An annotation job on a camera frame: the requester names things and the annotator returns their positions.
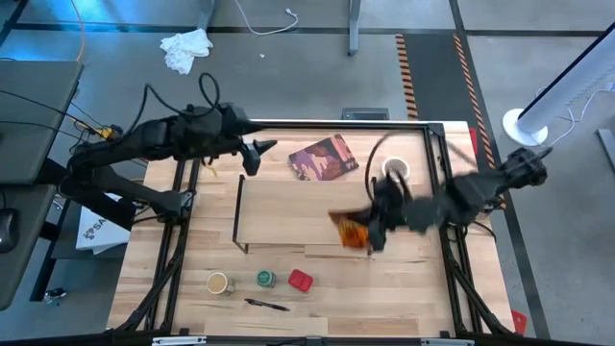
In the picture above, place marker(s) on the spice jar with tan lid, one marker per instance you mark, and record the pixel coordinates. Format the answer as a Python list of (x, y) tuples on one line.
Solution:
[(217, 282)]

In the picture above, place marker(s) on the orange and brown spice packet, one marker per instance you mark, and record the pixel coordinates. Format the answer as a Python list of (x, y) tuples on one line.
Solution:
[(353, 235)]

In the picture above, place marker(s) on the white tape roll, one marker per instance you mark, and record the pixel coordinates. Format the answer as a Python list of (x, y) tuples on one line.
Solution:
[(406, 165)]

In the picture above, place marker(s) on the grey table leg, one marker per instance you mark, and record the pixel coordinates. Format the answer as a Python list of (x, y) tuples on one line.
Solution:
[(206, 14), (354, 29)]

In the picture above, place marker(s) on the red clamp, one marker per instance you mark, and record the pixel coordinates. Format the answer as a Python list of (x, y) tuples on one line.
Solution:
[(519, 323), (474, 140)]

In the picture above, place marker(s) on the small black metal object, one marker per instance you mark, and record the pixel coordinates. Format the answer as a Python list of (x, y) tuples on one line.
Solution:
[(55, 294)]

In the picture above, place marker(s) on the white bag with black logo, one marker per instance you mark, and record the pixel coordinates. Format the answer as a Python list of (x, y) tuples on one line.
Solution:
[(101, 233)]

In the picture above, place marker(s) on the silver metal bracket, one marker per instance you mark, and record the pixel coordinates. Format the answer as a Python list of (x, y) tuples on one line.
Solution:
[(447, 342), (178, 340)]

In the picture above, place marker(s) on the white tower fan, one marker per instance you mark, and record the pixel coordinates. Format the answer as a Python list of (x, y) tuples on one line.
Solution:
[(576, 77)]

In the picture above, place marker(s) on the wooden shelf with black legs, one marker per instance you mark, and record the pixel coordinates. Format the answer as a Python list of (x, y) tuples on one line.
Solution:
[(288, 211)]

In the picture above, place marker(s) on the black desk leg frame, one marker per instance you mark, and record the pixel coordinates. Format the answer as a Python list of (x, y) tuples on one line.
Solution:
[(48, 240)]

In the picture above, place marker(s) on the grey desk top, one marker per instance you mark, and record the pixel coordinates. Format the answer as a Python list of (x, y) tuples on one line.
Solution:
[(33, 144), (33, 240)]

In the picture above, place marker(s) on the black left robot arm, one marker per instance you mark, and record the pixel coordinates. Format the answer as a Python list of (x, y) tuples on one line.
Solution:
[(163, 137)]

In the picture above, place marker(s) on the black pen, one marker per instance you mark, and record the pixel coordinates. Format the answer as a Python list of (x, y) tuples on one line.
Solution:
[(264, 304)]

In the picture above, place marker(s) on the black computer mouse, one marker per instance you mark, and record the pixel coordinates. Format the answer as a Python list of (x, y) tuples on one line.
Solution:
[(7, 230)]

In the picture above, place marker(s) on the crumpled white cloth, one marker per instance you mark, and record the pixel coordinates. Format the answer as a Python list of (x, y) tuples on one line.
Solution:
[(185, 48)]

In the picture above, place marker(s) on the colourful printed book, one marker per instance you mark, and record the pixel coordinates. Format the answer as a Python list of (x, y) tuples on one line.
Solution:
[(322, 158)]

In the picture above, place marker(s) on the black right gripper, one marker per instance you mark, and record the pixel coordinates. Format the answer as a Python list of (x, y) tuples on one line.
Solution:
[(389, 204)]

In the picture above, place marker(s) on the black mat with hazard stripes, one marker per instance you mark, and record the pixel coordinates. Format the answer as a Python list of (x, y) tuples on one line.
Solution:
[(432, 72)]

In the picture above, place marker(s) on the grey floor outlet box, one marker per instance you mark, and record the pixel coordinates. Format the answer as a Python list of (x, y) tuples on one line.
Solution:
[(365, 114)]

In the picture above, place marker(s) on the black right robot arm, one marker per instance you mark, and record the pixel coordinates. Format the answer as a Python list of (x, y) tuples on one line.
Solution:
[(471, 192)]

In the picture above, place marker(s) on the red small box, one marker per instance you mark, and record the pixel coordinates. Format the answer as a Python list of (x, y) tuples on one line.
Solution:
[(300, 280)]

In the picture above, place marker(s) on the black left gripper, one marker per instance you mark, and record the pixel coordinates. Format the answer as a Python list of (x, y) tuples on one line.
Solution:
[(247, 144)]

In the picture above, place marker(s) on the spice jar with green lid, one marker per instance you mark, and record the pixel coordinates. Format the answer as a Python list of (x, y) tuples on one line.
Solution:
[(265, 279)]

